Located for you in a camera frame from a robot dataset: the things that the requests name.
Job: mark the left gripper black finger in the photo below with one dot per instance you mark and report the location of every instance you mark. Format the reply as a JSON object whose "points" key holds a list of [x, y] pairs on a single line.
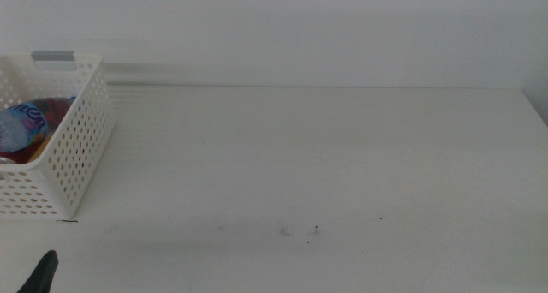
{"points": [[43, 276]]}

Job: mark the clear water bottle blue cap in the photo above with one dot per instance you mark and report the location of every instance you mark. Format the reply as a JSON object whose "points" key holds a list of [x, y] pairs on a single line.
{"points": [[19, 130]]}

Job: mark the red cola can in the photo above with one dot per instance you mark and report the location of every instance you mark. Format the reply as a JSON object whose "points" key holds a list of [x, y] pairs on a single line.
{"points": [[57, 111]]}

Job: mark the white perforated plastic basket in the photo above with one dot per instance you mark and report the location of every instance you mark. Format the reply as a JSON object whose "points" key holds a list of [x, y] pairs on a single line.
{"points": [[70, 209]]}

